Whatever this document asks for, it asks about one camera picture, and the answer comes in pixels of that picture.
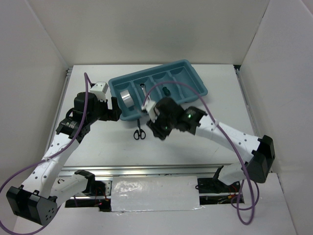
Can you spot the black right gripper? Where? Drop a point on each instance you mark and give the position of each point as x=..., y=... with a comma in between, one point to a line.
x=157, y=131

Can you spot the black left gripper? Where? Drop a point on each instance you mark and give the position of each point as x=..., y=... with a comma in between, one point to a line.
x=110, y=114

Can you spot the white tape roll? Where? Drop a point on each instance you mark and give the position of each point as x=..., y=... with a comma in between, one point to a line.
x=127, y=98

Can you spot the black handled scissors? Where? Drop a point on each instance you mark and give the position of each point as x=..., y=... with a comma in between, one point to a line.
x=139, y=134

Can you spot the large silver ratchet wrench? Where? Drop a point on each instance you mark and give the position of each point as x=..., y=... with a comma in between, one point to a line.
x=143, y=87

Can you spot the stubby green handled screwdriver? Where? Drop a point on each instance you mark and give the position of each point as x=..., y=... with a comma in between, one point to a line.
x=166, y=91

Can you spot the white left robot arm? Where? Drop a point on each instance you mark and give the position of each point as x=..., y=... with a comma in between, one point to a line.
x=38, y=197

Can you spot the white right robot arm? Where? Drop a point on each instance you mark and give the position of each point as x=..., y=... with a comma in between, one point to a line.
x=197, y=122

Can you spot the blue four-compartment tray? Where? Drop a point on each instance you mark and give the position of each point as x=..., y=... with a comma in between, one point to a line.
x=179, y=71

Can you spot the white foil-edged cover sheet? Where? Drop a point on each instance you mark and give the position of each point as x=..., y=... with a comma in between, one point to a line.
x=168, y=193

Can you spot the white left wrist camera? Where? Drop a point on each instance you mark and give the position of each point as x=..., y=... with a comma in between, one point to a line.
x=99, y=90

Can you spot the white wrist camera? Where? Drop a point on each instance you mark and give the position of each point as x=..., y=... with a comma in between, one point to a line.
x=99, y=90
x=150, y=107

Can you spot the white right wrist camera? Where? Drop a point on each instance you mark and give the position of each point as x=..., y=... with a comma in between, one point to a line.
x=150, y=107

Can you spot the aluminium front rail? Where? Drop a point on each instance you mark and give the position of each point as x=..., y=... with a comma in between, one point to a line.
x=144, y=170

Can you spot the aluminium rail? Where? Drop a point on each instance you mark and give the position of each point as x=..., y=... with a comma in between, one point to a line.
x=249, y=107
x=59, y=107
x=144, y=170

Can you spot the aluminium left side rail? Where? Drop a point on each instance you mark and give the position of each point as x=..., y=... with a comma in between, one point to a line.
x=59, y=107

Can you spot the aluminium right side rail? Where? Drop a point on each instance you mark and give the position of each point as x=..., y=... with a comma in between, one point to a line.
x=249, y=107

